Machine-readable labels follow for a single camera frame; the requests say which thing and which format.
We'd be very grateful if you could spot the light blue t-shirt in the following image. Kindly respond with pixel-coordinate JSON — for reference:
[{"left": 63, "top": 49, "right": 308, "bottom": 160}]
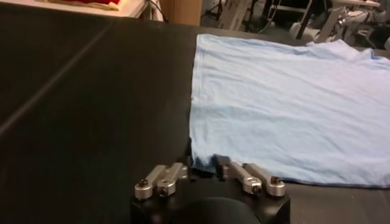
[{"left": 188, "top": 33, "right": 390, "bottom": 188}]

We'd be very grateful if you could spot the wooden folding screen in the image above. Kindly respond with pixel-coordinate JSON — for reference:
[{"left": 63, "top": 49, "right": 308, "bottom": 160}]
[{"left": 160, "top": 0, "right": 204, "bottom": 27}]

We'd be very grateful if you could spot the red folded shirt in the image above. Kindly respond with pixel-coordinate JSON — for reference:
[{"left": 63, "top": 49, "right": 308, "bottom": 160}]
[{"left": 69, "top": 0, "right": 121, "bottom": 5}]

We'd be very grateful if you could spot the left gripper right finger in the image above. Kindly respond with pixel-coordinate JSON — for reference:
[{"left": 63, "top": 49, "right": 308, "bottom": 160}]
[{"left": 214, "top": 154, "right": 286, "bottom": 198}]

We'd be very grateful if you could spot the white side table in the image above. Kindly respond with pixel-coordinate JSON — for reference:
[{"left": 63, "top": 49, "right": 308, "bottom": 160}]
[{"left": 0, "top": 0, "right": 147, "bottom": 18}]

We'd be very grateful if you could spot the white humanoid robot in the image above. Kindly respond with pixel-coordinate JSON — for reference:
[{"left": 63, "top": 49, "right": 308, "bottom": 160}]
[{"left": 289, "top": 5, "right": 390, "bottom": 51}]

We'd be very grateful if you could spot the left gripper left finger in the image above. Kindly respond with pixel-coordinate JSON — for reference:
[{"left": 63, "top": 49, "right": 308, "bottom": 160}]
[{"left": 135, "top": 156, "right": 193, "bottom": 201}]

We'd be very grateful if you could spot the beige folded garment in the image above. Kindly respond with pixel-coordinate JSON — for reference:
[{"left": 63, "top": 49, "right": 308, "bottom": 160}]
[{"left": 36, "top": 0, "right": 119, "bottom": 12}]

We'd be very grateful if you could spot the white leaning board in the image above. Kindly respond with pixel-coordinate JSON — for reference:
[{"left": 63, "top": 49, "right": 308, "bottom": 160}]
[{"left": 218, "top": 0, "right": 249, "bottom": 31}]

